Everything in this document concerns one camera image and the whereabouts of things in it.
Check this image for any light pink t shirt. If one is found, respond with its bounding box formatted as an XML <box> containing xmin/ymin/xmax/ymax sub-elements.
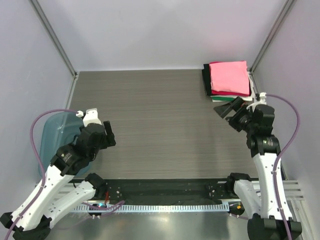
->
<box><xmin>208</xmin><ymin>60</ymin><xmax>251</xmax><ymax>97</ymax></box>

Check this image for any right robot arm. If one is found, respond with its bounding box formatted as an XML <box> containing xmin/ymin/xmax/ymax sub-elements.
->
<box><xmin>214</xmin><ymin>97</ymin><xmax>303</xmax><ymax>240</ymax></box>

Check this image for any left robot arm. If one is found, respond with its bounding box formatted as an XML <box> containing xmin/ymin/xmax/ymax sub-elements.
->
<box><xmin>0</xmin><ymin>121</ymin><xmax>116</xmax><ymax>240</ymax></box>

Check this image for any folded green t shirt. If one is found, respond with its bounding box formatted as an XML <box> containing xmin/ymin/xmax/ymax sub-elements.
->
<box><xmin>211</xmin><ymin>95</ymin><xmax>235</xmax><ymax>102</ymax></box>

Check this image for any folded magenta t shirt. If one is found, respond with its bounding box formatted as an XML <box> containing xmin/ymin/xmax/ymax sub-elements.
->
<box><xmin>209</xmin><ymin>61</ymin><xmax>252</xmax><ymax>98</ymax></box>

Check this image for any folded white t shirt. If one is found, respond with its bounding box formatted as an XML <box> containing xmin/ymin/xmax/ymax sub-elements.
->
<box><xmin>214</xmin><ymin>72</ymin><xmax>256</xmax><ymax>102</ymax></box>

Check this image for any blue plastic bin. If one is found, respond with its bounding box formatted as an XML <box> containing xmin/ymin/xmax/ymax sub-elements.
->
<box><xmin>39</xmin><ymin>109</ymin><xmax>83</xmax><ymax>169</ymax></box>

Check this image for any folded black t shirt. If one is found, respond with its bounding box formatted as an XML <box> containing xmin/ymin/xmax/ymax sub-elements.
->
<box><xmin>201</xmin><ymin>63</ymin><xmax>212</xmax><ymax>97</ymax></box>

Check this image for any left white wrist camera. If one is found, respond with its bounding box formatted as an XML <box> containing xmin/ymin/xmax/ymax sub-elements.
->
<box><xmin>75</xmin><ymin>108</ymin><xmax>102</xmax><ymax>127</ymax></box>

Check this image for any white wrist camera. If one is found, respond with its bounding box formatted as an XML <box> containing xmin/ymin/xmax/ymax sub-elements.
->
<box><xmin>246</xmin><ymin>92</ymin><xmax>267</xmax><ymax>112</ymax></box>
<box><xmin>75</xmin><ymin>108</ymin><xmax>102</xmax><ymax>127</ymax></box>

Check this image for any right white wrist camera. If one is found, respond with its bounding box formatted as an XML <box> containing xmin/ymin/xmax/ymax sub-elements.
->
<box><xmin>246</xmin><ymin>92</ymin><xmax>267</xmax><ymax>112</ymax></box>

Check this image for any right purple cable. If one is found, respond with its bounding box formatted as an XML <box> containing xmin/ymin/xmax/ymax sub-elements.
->
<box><xmin>229</xmin><ymin>94</ymin><xmax>301</xmax><ymax>240</ymax></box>

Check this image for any purple cable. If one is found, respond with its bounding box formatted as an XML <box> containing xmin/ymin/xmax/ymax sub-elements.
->
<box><xmin>4</xmin><ymin>108</ymin><xmax>126</xmax><ymax>240</ymax></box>
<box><xmin>229</xmin><ymin>94</ymin><xmax>301</xmax><ymax>240</ymax></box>

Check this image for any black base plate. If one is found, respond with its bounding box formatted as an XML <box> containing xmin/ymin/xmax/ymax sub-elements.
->
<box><xmin>92</xmin><ymin>178</ymin><xmax>240</xmax><ymax>206</ymax></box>

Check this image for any aluminium front rail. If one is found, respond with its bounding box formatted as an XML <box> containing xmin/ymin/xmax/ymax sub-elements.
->
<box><xmin>53</xmin><ymin>180</ymin><xmax>305</xmax><ymax>202</ymax></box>

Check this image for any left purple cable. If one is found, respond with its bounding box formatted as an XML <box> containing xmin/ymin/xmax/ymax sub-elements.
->
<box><xmin>4</xmin><ymin>108</ymin><xmax>126</xmax><ymax>240</ymax></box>

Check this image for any white slotted cable duct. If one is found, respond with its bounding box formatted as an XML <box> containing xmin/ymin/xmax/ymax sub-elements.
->
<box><xmin>71</xmin><ymin>202</ymin><xmax>230</xmax><ymax>214</ymax></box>

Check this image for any right aluminium frame post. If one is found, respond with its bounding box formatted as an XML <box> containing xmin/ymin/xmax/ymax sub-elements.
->
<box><xmin>249</xmin><ymin>0</ymin><xmax>297</xmax><ymax>74</ymax></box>

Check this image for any aluminium frame post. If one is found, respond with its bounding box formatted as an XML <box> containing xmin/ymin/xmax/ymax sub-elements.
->
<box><xmin>29</xmin><ymin>0</ymin><xmax>79</xmax><ymax>79</ymax></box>
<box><xmin>249</xmin><ymin>0</ymin><xmax>297</xmax><ymax>74</ymax></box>

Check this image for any left aluminium frame post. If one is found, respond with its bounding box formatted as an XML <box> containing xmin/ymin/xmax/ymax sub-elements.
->
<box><xmin>29</xmin><ymin>0</ymin><xmax>79</xmax><ymax>79</ymax></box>

